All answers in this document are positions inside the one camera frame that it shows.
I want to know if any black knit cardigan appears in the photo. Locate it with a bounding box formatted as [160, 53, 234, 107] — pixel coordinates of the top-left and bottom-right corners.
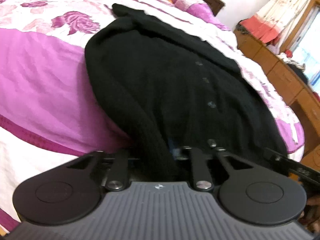
[85, 4, 287, 179]

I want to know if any clothes pile on dresser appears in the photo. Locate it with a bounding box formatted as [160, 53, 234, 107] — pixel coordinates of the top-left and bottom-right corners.
[277, 49, 309, 85]

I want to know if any person's right hand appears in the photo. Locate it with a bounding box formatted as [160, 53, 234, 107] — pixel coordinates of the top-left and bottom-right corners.
[299, 195, 320, 233]

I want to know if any wooden dresser cabinet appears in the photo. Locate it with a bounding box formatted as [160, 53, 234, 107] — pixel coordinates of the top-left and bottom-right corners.
[234, 30, 319, 170]

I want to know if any purple floral duvet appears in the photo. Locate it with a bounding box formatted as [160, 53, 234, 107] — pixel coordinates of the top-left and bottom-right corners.
[1, 0, 305, 232]

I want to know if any orange cream curtain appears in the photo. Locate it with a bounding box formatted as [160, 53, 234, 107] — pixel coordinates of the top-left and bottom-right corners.
[240, 0, 309, 51]

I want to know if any rolled floral quilt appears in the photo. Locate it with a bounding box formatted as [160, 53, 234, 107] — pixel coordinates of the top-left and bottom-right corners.
[171, 0, 231, 31]

